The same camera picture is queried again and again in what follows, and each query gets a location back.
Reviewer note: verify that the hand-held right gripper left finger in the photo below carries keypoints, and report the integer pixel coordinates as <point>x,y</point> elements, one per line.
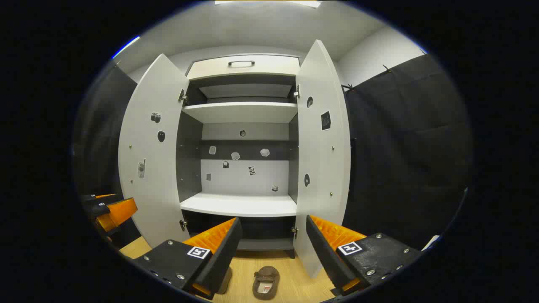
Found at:
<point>227,248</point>

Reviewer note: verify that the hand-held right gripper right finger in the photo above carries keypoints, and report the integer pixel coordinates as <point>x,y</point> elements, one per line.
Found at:
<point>322,248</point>

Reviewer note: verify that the white cabinet door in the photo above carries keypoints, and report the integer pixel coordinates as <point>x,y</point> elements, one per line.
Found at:
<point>322,168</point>
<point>151,189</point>

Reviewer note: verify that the white and grey shoe cabinet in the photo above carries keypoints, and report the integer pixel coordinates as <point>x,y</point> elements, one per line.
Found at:
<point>240,204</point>

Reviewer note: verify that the white cabinet drawer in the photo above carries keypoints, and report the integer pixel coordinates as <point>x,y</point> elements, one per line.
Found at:
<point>210,68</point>

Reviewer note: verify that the black backdrop cloth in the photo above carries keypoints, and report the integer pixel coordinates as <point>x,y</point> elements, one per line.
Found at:
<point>404,160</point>

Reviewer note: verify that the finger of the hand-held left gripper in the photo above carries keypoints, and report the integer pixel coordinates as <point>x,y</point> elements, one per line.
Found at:
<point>103,198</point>
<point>120,212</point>

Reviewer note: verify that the brown fuzzy shoe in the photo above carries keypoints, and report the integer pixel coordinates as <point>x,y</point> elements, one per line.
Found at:
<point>266,283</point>

